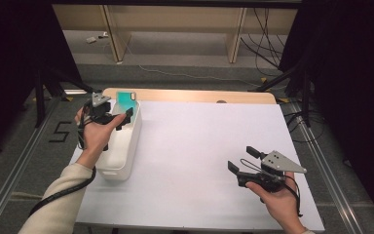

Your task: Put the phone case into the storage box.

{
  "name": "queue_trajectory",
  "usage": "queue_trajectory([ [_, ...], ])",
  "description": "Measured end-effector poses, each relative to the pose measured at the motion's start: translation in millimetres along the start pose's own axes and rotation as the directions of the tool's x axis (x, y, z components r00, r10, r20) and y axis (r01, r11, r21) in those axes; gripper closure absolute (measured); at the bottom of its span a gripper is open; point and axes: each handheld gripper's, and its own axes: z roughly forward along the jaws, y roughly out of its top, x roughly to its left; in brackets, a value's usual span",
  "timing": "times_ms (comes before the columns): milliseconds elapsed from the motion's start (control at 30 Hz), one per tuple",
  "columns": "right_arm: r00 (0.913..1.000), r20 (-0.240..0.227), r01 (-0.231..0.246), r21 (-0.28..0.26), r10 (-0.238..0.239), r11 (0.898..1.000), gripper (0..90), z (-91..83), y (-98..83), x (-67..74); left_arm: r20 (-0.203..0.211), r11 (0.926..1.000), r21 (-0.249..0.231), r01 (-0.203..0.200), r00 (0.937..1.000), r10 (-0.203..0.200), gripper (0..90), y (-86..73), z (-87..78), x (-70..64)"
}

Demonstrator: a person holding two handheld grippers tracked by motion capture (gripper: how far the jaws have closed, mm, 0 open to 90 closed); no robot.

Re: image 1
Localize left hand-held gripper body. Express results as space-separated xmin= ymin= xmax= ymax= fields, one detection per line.
xmin=83 ymin=92 xmax=126 ymax=126

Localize person's right hand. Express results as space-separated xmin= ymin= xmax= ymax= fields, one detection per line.
xmin=245 ymin=172 xmax=308 ymax=234

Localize white table cover sheet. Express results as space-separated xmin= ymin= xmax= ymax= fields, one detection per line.
xmin=69 ymin=98 xmax=325 ymax=233

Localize metal floor rail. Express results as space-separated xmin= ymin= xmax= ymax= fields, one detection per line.
xmin=288 ymin=100 xmax=366 ymax=234
xmin=0 ymin=97 xmax=62 ymax=234

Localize hand-held gripper black cable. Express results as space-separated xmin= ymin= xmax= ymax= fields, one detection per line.
xmin=28 ymin=100 xmax=97 ymax=218
xmin=239 ymin=158 xmax=304 ymax=218

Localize person's left hand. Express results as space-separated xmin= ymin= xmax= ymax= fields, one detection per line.
xmin=74 ymin=105 xmax=129 ymax=170

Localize right hand-held gripper black cable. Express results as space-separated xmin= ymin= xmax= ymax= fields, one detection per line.
xmin=239 ymin=158 xmax=304 ymax=218

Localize white plastic storage bin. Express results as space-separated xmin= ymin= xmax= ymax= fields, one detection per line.
xmin=95 ymin=100 xmax=143 ymax=182

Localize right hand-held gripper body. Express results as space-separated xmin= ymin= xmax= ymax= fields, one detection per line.
xmin=236 ymin=149 xmax=308 ymax=194

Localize black tripod stand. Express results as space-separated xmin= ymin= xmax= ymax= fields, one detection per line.
xmin=247 ymin=62 xmax=313 ymax=128
xmin=33 ymin=64 xmax=103 ymax=129

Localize black cable bundle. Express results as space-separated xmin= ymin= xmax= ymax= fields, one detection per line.
xmin=280 ymin=100 xmax=326 ymax=144

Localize left hand-held gripper black cable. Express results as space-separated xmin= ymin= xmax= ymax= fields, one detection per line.
xmin=28 ymin=100 xmax=97 ymax=218

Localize dark curtain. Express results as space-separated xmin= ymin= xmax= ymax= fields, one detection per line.
xmin=279 ymin=0 xmax=374 ymax=228
xmin=0 ymin=0 xmax=82 ymax=160

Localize light wooden desk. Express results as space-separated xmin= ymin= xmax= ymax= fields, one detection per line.
xmin=52 ymin=3 xmax=299 ymax=64

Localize black floor cables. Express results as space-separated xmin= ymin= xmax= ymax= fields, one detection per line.
xmin=240 ymin=8 xmax=290 ymax=77

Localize glossy phone case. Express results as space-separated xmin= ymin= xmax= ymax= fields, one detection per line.
xmin=115 ymin=91 xmax=139 ymax=125

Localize beige floor cable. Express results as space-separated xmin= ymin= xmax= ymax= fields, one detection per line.
xmin=0 ymin=190 xmax=44 ymax=200

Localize white floor cable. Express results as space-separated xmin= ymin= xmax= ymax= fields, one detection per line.
xmin=120 ymin=32 xmax=288 ymax=91

